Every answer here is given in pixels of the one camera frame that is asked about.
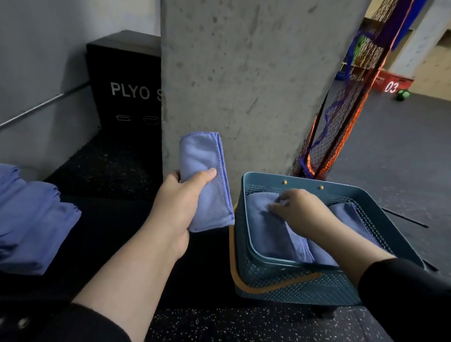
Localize orange and purple net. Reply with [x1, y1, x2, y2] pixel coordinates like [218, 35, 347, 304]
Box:
[290, 0, 418, 187]

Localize black padded bench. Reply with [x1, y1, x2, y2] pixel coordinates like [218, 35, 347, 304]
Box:
[0, 189, 323, 322]

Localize black long-sleeved top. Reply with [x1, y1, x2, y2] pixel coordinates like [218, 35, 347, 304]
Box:
[34, 236, 451, 342]

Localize person's left hand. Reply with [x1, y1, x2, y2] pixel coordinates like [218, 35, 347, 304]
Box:
[143, 164, 218, 263]

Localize concrete pillar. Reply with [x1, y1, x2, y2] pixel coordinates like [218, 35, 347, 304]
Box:
[146, 0, 374, 212]

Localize person's right hand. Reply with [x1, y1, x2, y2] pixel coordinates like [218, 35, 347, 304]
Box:
[266, 187, 344, 242]

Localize black plyo box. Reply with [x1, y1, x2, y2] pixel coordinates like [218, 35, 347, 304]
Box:
[78, 27, 172, 181]

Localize wooden lockers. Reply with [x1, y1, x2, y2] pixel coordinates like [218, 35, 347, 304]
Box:
[408, 0, 451, 106]

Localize person's left forearm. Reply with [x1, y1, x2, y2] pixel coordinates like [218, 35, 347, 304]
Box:
[69, 220, 190, 342]

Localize grey metal bar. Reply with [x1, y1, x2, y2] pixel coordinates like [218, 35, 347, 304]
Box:
[0, 75, 92, 146]

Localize person's right forearm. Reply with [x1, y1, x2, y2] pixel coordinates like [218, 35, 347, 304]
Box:
[310, 216, 399, 291]

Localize teal basket with orange handle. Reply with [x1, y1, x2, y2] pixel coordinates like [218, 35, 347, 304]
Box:
[224, 170, 431, 312]

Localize red plyo box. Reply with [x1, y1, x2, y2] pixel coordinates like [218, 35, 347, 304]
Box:
[371, 68, 414, 96]

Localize thin black rod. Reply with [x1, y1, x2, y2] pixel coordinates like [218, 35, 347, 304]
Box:
[378, 207, 431, 229]

